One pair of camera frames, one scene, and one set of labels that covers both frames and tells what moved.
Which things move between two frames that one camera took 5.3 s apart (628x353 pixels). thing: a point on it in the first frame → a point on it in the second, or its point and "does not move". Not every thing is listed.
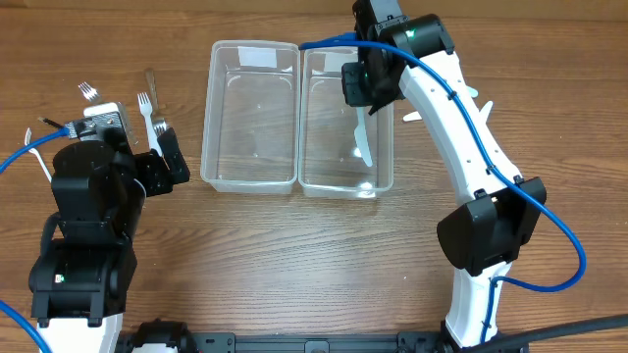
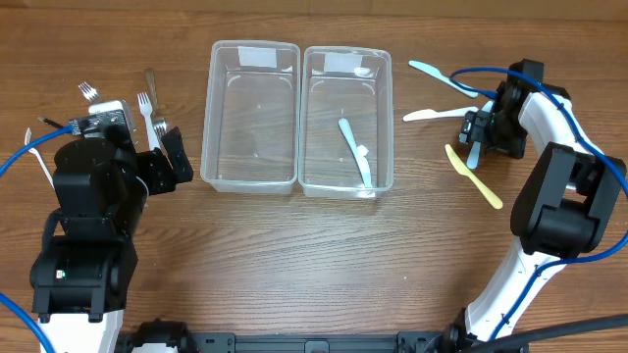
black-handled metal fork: [50, 123] does not move
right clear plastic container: [331, 164] does not move
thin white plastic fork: [27, 138] does not move
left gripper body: [160, 164] does not move
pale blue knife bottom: [362, 140] → [360, 161]
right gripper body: [357, 82] → [477, 132]
